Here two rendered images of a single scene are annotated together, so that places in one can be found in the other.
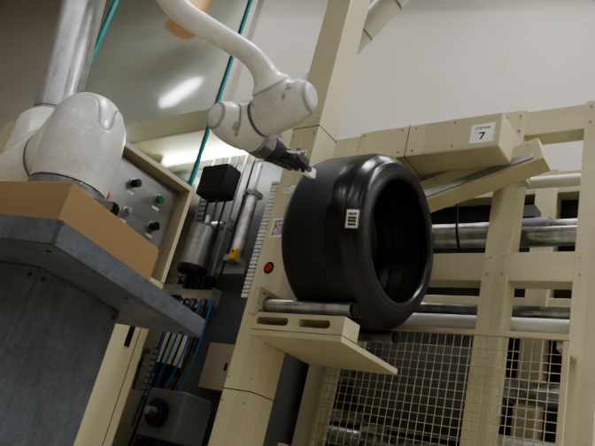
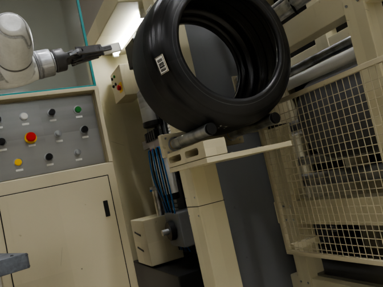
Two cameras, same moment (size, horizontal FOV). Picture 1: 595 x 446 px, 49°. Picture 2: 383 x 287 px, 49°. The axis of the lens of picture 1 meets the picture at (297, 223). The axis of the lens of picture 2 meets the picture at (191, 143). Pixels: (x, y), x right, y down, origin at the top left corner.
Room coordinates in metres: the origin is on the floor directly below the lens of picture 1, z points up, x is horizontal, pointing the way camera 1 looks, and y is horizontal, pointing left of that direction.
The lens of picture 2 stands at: (0.55, -0.77, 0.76)
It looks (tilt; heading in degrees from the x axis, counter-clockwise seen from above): 4 degrees up; 25
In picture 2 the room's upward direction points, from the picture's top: 12 degrees counter-clockwise
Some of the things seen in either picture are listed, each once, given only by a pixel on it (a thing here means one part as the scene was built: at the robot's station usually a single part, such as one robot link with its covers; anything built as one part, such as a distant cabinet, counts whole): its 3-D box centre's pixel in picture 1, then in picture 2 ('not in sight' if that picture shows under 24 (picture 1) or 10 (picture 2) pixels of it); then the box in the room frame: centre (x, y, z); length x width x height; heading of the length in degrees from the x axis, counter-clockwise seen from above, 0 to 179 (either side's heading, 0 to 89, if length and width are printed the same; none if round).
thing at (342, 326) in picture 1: (303, 326); (194, 154); (2.02, -0.10, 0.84); 0.36 x 0.09 x 0.06; 50
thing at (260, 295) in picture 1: (289, 319); (203, 139); (2.25, -0.05, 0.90); 0.40 x 0.03 x 0.10; 140
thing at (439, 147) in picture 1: (436, 154); not in sight; (2.28, -0.48, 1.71); 0.61 x 0.25 x 0.15; 50
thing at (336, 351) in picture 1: (324, 350); (227, 156); (2.13, -0.19, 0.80); 0.37 x 0.36 x 0.02; 140
